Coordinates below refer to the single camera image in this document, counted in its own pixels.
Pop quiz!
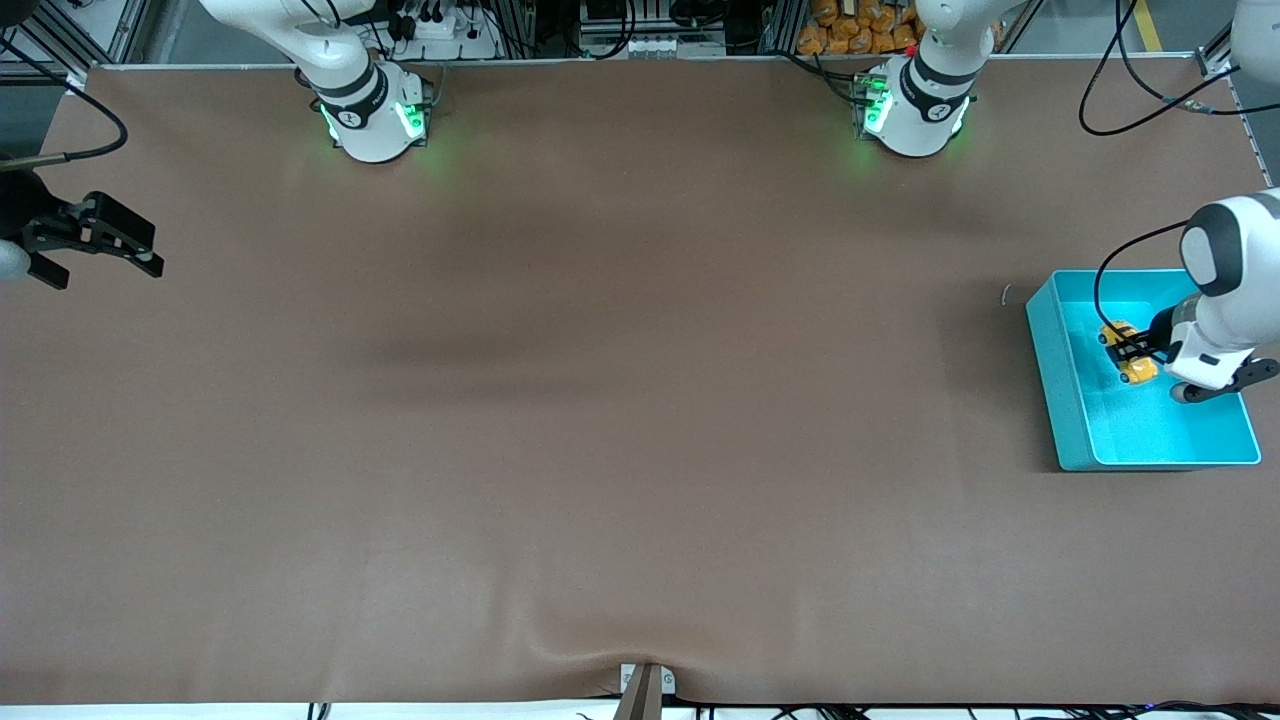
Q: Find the brown table mat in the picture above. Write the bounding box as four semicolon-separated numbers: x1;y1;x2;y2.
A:
0;55;1280;707

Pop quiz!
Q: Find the white power strip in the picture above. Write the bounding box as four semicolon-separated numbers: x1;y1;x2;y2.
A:
393;0;503;61

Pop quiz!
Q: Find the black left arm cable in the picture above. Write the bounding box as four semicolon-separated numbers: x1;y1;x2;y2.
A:
1077;0;1243;349

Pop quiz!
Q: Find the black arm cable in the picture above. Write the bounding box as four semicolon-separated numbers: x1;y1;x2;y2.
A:
1077;0;1243;349
0;38;130;173

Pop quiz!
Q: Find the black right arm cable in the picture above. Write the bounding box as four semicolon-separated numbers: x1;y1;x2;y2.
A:
0;38;130;173

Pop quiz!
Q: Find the pile of orange bags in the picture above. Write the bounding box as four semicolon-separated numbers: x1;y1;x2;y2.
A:
796;0;922;57

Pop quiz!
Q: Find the yellow toy beetle car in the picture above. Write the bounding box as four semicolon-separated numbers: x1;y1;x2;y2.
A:
1097;320;1161;387

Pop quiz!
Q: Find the turquoise plastic bin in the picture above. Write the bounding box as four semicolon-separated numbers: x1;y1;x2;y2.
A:
1026;268;1263;473

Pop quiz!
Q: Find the metal table clamp bracket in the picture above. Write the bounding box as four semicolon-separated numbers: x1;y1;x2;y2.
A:
612;662;678;720

